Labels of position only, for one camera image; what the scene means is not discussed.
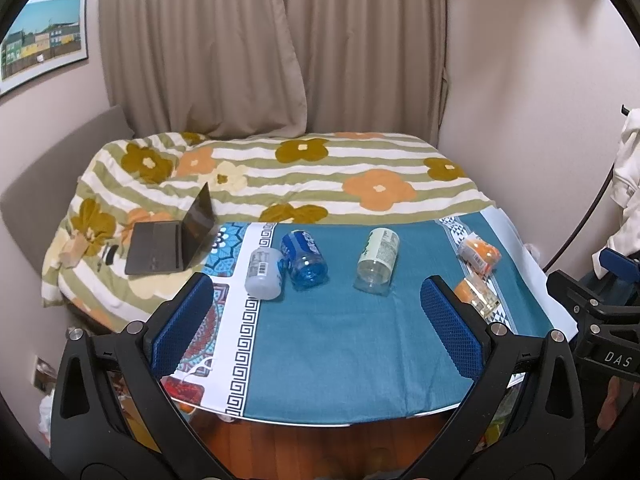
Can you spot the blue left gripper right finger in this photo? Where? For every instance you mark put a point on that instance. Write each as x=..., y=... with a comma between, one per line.
x=617, y=263

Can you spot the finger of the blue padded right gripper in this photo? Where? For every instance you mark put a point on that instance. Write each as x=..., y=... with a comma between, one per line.
x=457, y=326

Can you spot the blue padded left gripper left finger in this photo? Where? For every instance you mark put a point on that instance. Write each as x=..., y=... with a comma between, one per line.
x=171, y=328

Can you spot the clear cup with orange print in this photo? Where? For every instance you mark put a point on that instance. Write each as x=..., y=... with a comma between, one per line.
x=474, y=290

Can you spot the orange labelled plastic cup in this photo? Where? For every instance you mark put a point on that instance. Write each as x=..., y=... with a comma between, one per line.
x=481, y=256

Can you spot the white frosted plastic cup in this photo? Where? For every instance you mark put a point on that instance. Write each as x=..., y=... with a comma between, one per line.
x=264, y=274

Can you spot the blue transparent plastic cup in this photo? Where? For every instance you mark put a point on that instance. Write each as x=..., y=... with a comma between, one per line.
x=304, y=261

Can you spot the white hanging clothes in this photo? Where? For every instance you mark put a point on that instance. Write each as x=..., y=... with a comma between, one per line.
x=625, y=193

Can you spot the dark grey laptop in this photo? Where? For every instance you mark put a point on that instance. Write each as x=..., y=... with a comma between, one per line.
x=160, y=247

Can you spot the small black object on duvet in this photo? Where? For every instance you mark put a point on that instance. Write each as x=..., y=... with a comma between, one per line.
x=110, y=255

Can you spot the teal patterned tablecloth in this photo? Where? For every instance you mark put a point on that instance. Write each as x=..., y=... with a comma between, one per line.
x=333, y=355

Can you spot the floral striped duvet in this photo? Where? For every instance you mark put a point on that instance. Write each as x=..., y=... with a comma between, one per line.
x=327, y=178

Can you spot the grey headboard cushion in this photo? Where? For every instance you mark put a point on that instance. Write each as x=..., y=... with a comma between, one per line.
x=37, y=200

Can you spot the beige curtain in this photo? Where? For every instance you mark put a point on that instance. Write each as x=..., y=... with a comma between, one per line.
x=237, y=68

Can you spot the framed landscape picture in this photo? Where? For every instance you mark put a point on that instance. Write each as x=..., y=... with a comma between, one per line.
x=46, y=35

